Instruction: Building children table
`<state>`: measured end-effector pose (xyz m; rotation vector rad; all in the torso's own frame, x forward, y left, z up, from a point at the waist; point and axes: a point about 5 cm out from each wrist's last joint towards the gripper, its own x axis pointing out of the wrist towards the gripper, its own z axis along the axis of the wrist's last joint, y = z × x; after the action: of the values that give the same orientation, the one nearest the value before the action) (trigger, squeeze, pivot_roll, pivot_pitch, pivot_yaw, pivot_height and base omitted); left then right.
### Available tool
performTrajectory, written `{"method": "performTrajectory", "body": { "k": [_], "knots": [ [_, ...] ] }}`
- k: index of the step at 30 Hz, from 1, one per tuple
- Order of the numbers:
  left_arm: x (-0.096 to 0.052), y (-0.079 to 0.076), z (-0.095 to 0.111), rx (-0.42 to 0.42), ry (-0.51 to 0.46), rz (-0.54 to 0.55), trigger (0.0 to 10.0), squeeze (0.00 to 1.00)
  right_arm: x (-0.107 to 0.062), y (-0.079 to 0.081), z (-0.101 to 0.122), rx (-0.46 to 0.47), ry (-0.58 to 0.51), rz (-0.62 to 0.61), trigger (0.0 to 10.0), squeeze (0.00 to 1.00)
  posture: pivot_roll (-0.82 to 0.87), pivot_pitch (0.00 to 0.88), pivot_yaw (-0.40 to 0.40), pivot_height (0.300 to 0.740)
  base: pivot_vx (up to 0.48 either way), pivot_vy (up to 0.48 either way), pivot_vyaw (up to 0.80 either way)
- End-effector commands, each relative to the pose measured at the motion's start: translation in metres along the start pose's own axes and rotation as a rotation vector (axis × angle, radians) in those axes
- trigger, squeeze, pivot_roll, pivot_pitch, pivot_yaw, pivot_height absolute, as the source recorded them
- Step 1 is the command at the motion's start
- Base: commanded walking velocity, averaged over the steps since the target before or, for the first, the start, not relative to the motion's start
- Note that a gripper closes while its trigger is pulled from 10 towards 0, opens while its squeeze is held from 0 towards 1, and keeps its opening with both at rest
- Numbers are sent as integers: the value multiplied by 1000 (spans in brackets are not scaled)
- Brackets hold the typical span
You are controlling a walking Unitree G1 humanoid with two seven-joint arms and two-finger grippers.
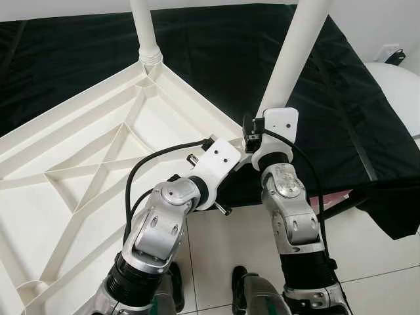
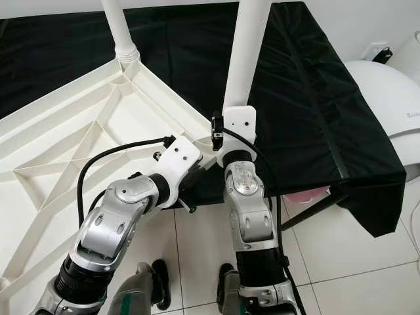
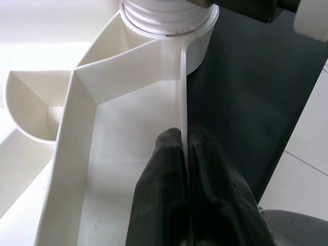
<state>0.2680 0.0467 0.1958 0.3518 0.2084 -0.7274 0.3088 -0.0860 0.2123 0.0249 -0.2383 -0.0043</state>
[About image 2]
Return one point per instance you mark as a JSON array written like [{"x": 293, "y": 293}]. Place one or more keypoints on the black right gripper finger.
[{"x": 216, "y": 123}]

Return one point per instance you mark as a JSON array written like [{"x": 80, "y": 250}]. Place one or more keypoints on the white plastic table leg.
[
  {"x": 244, "y": 46},
  {"x": 119, "y": 29}
]

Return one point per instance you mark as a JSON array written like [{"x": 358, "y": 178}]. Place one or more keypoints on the white plastic table top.
[{"x": 39, "y": 144}]

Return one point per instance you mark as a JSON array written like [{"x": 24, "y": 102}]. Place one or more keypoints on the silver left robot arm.
[{"x": 111, "y": 223}]

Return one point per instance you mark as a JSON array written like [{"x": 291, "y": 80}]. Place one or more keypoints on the grey robot right leg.
[{"x": 228, "y": 289}]

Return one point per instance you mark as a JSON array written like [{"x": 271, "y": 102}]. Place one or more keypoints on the black tablecloth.
[{"x": 321, "y": 92}]

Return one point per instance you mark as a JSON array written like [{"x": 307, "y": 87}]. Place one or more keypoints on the white round appliance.
[{"x": 390, "y": 98}]

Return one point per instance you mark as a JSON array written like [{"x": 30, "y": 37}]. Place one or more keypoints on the white rounded plastic container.
[{"x": 408, "y": 49}]

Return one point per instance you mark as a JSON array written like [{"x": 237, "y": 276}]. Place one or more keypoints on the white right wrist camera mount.
[{"x": 239, "y": 121}]

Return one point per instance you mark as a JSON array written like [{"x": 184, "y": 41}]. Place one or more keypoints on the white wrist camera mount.
[
  {"x": 239, "y": 121},
  {"x": 180, "y": 157}
]

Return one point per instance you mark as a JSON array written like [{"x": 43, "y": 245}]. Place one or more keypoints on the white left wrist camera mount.
[{"x": 180, "y": 157}]

